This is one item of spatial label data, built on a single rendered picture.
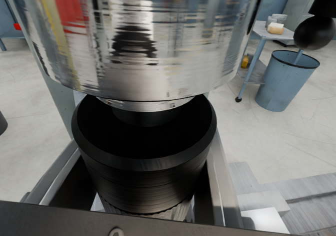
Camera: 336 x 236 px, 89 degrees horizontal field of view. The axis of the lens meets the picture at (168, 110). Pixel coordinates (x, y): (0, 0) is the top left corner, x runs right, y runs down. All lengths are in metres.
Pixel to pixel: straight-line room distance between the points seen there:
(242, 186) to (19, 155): 1.81
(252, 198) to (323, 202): 0.26
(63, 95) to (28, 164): 1.36
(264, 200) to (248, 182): 0.07
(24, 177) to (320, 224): 1.72
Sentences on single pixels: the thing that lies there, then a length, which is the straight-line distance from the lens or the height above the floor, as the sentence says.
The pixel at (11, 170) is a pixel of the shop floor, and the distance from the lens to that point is 1.88.
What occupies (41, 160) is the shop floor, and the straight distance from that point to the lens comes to 1.82.
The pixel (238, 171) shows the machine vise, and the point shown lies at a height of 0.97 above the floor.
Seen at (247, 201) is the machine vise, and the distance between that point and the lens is 0.34.
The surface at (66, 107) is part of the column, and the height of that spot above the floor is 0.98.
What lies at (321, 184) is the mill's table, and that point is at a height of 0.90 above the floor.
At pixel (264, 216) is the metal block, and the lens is 0.31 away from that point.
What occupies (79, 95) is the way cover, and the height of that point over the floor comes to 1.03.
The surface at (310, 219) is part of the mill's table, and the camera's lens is 0.53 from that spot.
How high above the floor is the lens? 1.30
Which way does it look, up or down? 39 degrees down
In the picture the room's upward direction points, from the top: 5 degrees clockwise
